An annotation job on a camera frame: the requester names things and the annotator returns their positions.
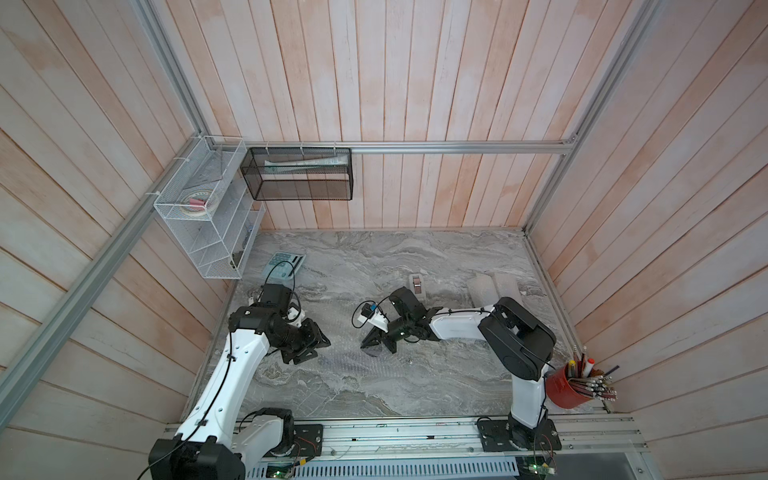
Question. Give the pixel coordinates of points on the black mesh wall basket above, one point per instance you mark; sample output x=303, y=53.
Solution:
x=298, y=174

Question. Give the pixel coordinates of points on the red pen cup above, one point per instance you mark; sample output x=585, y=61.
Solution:
x=561, y=393

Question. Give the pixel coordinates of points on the white mesh wall shelf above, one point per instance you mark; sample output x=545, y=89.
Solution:
x=218, y=245

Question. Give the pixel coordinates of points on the pens in cup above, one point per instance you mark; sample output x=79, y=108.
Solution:
x=584, y=378

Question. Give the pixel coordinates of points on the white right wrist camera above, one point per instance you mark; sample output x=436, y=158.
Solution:
x=371, y=314

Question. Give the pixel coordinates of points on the blue bottle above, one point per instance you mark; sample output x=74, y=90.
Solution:
x=482, y=291

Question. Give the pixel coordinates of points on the light blue desk calculator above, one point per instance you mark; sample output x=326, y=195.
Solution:
x=283, y=266

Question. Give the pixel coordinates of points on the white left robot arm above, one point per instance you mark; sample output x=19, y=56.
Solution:
x=228, y=390

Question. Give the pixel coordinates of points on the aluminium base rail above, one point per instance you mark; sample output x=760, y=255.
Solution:
x=582, y=446

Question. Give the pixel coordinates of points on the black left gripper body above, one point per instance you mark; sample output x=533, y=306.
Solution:
x=297, y=342

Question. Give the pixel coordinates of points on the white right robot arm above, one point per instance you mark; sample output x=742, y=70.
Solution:
x=521, y=342

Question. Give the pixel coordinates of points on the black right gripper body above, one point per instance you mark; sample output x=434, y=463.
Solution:
x=400, y=329

